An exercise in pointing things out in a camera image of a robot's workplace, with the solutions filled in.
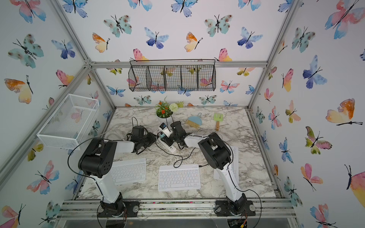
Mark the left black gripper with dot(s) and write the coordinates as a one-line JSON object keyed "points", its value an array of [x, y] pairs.
{"points": [[151, 136]]}

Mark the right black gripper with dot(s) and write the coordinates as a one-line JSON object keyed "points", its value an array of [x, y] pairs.
{"points": [[165, 139]]}

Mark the white power strip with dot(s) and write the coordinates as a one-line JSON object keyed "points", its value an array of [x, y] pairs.
{"points": [[166, 143]]}

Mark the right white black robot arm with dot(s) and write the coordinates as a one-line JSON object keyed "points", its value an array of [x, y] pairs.
{"points": [[216, 152]]}

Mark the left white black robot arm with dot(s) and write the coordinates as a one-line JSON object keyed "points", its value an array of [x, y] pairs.
{"points": [[98, 163]]}

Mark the white potted flower plant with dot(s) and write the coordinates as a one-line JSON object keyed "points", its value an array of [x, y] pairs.
{"points": [[165, 110]]}

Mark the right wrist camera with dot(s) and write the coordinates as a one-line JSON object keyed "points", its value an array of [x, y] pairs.
{"points": [[164, 131]]}

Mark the left white wireless keyboard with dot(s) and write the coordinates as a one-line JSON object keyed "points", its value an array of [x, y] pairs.
{"points": [[129, 171]]}

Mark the white wireless keyboard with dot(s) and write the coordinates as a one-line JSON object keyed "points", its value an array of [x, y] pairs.
{"points": [[129, 171], [234, 165], [184, 178]]}

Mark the middle white wireless keyboard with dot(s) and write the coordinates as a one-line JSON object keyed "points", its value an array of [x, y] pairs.
{"points": [[184, 178]]}

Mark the right white wireless keyboard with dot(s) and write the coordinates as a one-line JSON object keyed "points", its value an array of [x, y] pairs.
{"points": [[234, 165]]}

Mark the black wire wall basket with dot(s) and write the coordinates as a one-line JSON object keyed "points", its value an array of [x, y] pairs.
{"points": [[172, 75]]}

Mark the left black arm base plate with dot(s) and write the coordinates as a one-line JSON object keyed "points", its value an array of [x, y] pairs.
{"points": [[119, 209]]}

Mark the white mesh wall basket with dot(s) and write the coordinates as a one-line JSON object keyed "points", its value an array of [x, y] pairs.
{"points": [[70, 121]]}

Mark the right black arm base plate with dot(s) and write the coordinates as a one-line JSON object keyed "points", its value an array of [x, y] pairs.
{"points": [[225, 208]]}

